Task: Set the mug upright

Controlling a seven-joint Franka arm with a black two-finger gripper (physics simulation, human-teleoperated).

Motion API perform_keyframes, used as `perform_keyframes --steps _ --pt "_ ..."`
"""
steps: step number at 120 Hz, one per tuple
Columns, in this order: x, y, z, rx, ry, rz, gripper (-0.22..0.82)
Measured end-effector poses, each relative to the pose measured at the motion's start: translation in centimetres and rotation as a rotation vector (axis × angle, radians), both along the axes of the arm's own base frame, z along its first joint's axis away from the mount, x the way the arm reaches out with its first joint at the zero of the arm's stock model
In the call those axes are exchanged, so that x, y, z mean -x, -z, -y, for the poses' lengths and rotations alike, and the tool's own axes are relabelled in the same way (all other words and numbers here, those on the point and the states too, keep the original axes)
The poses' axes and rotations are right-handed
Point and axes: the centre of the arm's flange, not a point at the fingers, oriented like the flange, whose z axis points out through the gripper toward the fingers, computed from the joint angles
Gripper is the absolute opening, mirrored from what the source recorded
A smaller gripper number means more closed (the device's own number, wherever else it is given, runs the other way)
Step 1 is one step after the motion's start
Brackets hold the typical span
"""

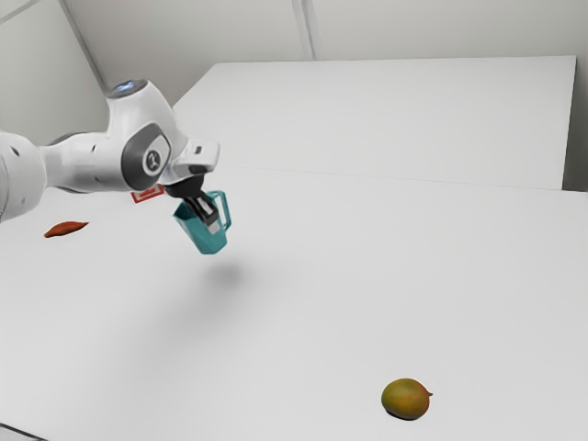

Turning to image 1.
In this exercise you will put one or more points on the reddish brown sweet potato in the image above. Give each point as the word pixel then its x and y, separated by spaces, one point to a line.
pixel 65 228

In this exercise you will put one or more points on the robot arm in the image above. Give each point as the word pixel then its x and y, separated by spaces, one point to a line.
pixel 87 158

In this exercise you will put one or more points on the green orange mango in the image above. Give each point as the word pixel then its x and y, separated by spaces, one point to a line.
pixel 406 398

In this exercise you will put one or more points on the red and white box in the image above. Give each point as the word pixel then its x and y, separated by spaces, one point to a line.
pixel 146 194

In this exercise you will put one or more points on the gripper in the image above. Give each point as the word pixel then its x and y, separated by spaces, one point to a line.
pixel 186 186

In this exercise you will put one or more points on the teal faceted mug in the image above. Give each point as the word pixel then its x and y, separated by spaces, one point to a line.
pixel 204 239

